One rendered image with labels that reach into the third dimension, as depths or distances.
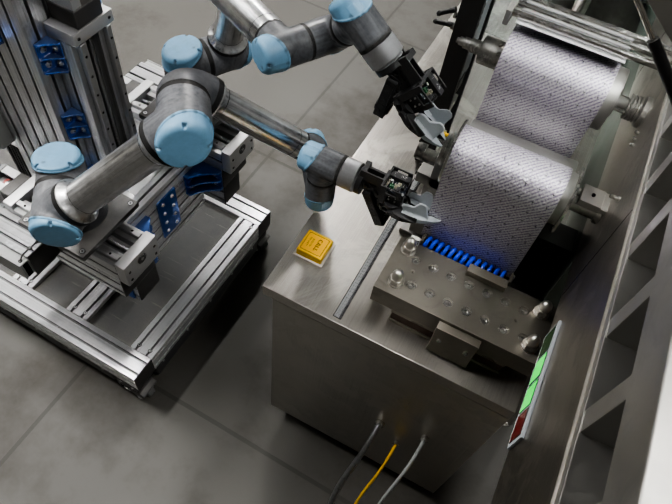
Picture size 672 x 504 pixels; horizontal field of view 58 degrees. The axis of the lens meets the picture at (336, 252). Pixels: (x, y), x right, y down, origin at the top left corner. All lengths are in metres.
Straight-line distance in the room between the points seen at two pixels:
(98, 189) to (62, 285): 1.02
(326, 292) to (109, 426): 1.14
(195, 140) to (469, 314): 0.70
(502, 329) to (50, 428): 1.64
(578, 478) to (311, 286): 0.86
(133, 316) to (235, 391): 0.46
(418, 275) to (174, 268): 1.20
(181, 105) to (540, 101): 0.77
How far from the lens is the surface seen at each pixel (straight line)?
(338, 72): 3.45
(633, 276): 1.00
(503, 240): 1.39
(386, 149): 1.80
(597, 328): 0.96
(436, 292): 1.38
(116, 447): 2.33
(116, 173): 1.39
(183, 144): 1.27
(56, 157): 1.61
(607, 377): 0.90
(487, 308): 1.39
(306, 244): 1.52
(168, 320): 2.22
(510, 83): 1.42
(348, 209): 1.63
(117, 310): 2.30
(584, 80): 1.40
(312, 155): 1.42
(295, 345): 1.67
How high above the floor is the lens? 2.18
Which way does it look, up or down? 56 degrees down
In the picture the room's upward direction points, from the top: 10 degrees clockwise
